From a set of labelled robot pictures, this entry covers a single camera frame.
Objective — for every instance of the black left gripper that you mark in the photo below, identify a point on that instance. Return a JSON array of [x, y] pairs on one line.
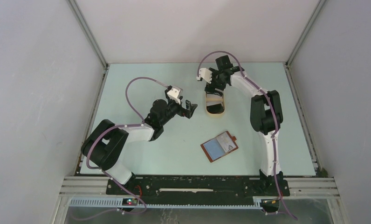
[[187, 113]]

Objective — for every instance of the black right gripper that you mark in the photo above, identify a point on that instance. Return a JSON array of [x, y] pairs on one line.
[[210, 87]]

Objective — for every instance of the brown leather card holder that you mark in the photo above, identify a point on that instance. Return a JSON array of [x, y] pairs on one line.
[[213, 150]]

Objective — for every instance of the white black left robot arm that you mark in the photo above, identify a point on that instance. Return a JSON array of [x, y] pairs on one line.
[[103, 147]]

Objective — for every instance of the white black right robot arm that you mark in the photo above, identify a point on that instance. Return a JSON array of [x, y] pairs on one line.
[[265, 109]]

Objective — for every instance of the black card in tray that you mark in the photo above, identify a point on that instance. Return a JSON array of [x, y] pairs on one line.
[[215, 109]]

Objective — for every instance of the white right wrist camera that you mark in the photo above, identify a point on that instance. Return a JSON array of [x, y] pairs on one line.
[[204, 74]]

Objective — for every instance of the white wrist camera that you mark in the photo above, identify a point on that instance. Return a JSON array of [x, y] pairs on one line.
[[204, 74], [174, 93]]

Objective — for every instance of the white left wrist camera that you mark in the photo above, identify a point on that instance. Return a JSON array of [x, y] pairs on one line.
[[174, 93]]

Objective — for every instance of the aluminium frame rail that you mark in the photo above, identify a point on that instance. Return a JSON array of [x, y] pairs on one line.
[[90, 191]]

